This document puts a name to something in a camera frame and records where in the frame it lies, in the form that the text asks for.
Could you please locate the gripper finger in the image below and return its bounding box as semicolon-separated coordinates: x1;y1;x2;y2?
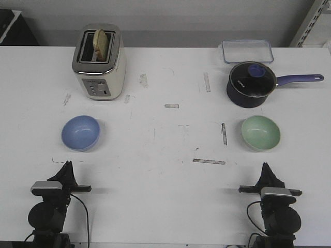
67;161;76;181
260;162;269;181
266;163;280;181
55;161;69;178

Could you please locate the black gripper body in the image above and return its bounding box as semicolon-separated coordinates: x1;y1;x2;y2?
46;177;92;207
238;180;302;204

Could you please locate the green bowl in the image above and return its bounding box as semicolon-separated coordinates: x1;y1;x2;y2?
241;115;281;151

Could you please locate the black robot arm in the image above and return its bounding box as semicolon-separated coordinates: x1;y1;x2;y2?
238;162;303;247
28;161;92;247

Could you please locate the blue bowl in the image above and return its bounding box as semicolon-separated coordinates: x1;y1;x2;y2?
61;115;100;151

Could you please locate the dark blue saucepan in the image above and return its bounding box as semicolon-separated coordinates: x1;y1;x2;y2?
227;73;324;109

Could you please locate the glass pot lid blue knob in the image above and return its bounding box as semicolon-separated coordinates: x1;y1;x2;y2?
229;61;277;98

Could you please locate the cream and chrome toaster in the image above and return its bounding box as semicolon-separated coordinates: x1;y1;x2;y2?
72;24;126;100

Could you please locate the clear plastic food container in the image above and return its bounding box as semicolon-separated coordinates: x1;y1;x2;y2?
218;40;274;64

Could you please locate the toast slice in toaster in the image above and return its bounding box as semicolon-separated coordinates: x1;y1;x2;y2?
93;29;109;61

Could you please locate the white slotted metal rack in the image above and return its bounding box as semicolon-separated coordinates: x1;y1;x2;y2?
289;0;330;48

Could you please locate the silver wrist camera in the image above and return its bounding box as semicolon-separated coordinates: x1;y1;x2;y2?
31;181;63;196
260;187;296;204

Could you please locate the right black cable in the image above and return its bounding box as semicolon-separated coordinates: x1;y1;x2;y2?
246;201;267;235

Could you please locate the black cable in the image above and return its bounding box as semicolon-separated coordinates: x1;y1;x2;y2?
69;194;91;245
246;201;267;235

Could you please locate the left black cable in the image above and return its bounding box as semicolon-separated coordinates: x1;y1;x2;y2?
69;194;91;245

